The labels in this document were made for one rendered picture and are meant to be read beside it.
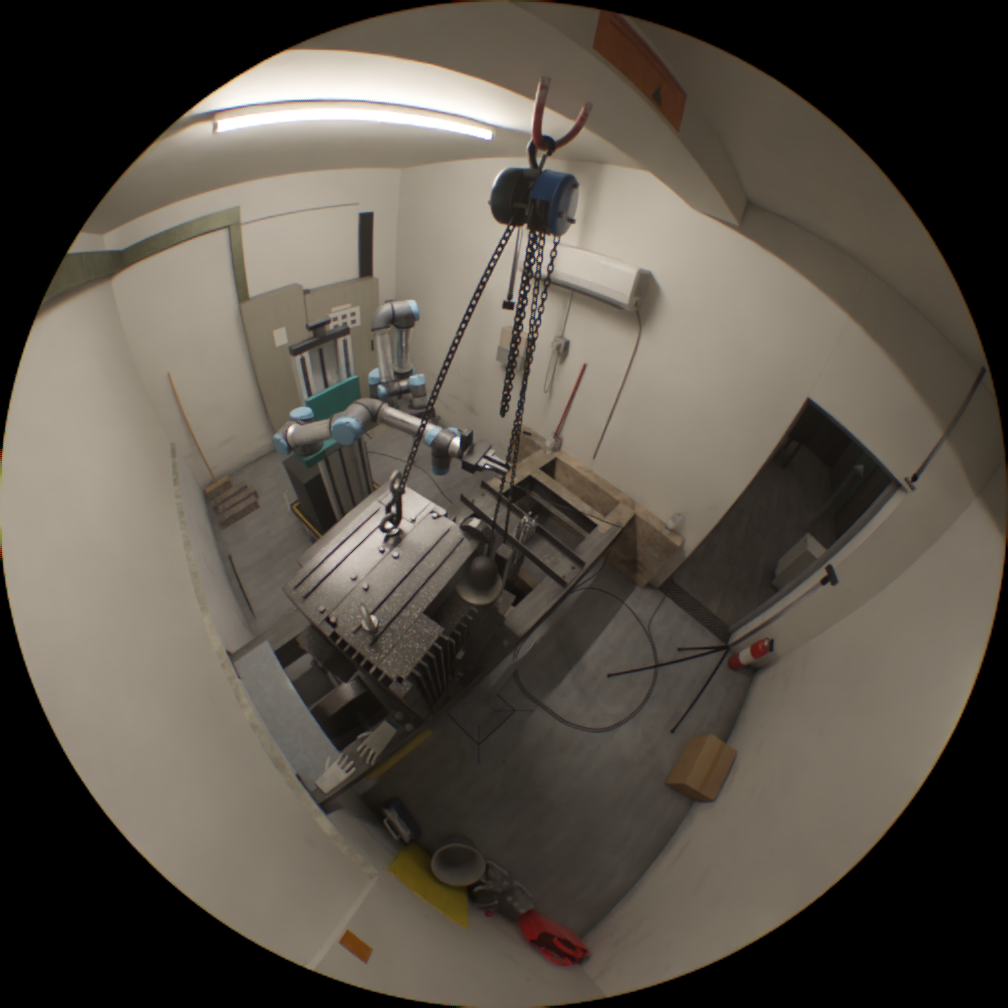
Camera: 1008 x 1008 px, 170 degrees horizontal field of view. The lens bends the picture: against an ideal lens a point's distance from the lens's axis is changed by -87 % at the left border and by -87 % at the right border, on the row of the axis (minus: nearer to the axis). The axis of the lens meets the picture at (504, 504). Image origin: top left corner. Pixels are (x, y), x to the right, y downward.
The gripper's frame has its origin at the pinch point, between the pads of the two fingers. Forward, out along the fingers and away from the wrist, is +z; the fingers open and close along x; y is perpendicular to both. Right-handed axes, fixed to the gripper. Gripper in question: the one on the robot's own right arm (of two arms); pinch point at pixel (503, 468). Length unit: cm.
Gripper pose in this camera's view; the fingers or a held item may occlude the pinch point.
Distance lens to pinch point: 118.7
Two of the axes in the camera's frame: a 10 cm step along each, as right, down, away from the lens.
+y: -1.5, 6.2, 7.7
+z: 8.9, 4.2, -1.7
